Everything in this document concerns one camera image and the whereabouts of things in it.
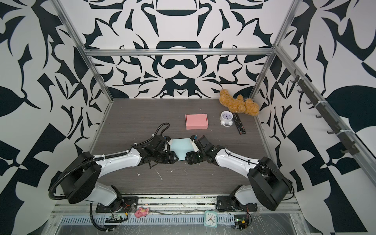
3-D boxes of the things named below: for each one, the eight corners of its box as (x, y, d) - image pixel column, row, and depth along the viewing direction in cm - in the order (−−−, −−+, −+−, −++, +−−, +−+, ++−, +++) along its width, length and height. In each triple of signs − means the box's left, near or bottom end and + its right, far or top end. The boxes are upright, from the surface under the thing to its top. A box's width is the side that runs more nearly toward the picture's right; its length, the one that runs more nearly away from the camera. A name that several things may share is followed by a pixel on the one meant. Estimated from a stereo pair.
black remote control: (239, 134, 102) (240, 132, 100) (231, 115, 113) (232, 113, 111) (245, 133, 103) (246, 131, 101) (237, 114, 114) (238, 112, 111)
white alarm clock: (221, 126, 106) (222, 123, 104) (219, 113, 114) (219, 110, 111) (234, 126, 106) (235, 123, 104) (231, 113, 114) (232, 110, 111)
